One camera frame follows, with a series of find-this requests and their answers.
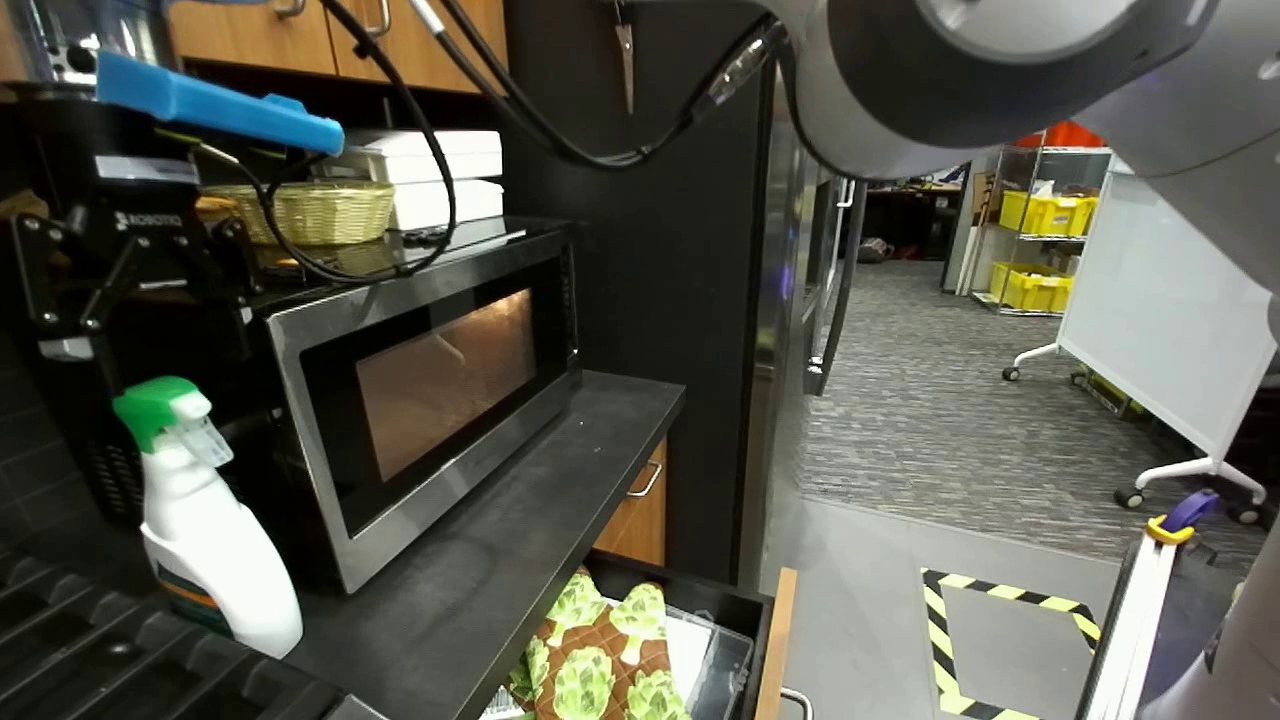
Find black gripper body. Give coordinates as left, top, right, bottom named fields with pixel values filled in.
left=9, top=100, right=246, bottom=397

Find white green spray bottle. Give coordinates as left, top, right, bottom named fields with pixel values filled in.
left=113, top=374, right=305, bottom=660

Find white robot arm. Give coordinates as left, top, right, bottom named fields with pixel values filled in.
left=0, top=0, right=1280, bottom=292

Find yellow woven basket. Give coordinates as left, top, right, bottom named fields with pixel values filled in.
left=271, top=182, right=393, bottom=246

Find upper wooden cabinets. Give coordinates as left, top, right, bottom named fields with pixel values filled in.
left=168, top=0, right=474, bottom=94

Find white stacked boxes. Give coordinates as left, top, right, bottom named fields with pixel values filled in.
left=352, top=126, right=505, bottom=228

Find stainless steel microwave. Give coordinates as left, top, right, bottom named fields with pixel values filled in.
left=199, top=228, right=580, bottom=595

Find black gas stove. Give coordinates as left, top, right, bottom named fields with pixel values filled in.
left=0, top=549, right=346, bottom=720

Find lower wooden cabinet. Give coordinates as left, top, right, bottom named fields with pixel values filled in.
left=594, top=442, right=668, bottom=562

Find green patterned oven mitt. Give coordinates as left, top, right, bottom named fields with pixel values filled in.
left=505, top=572, right=693, bottom=720

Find stainless steel refrigerator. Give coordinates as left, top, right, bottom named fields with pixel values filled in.
left=740, top=71, right=863, bottom=588

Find open wooden drawer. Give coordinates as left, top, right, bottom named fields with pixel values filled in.
left=479, top=550, right=799, bottom=720

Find shelf with yellow bins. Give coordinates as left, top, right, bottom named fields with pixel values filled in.
left=983, top=120, right=1112, bottom=317

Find white rolling board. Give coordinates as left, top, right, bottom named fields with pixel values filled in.
left=1002, top=169, right=1274, bottom=524

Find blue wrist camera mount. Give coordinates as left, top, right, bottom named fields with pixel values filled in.
left=96, top=52, right=342, bottom=156

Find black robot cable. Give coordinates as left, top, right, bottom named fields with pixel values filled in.
left=237, top=0, right=792, bottom=283

